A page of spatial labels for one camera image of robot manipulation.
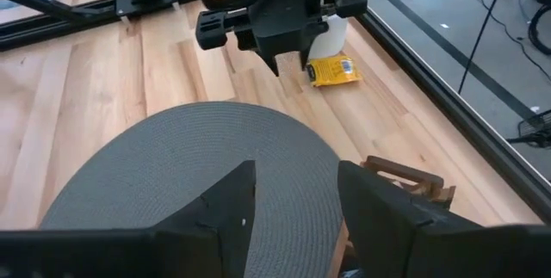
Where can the black floor fan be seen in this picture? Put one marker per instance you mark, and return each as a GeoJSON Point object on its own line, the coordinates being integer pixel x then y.
{"type": "Point", "coordinates": [534, 129]}

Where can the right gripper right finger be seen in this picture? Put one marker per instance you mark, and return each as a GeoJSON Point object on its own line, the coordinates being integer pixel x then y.
{"type": "Point", "coordinates": [383, 239]}

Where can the white plant pot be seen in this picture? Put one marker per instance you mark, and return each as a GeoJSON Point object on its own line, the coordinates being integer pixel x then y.
{"type": "Point", "coordinates": [333, 37]}

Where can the round grey woven mat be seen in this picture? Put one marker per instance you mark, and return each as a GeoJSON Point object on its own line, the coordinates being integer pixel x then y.
{"type": "Point", "coordinates": [172, 162]}

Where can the black aluminium table frame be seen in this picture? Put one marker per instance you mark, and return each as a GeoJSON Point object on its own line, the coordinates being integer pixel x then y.
{"type": "Point", "coordinates": [471, 131]}

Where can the wooden tea organizer box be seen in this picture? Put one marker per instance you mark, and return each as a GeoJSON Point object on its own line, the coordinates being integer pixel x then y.
{"type": "Point", "coordinates": [413, 179]}

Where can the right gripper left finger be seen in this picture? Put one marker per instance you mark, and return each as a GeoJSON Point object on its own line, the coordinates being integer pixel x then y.
{"type": "Point", "coordinates": [215, 243]}

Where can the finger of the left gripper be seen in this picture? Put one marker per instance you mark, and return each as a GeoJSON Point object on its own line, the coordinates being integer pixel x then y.
{"type": "Point", "coordinates": [311, 47]}
{"type": "Point", "coordinates": [270, 58]}

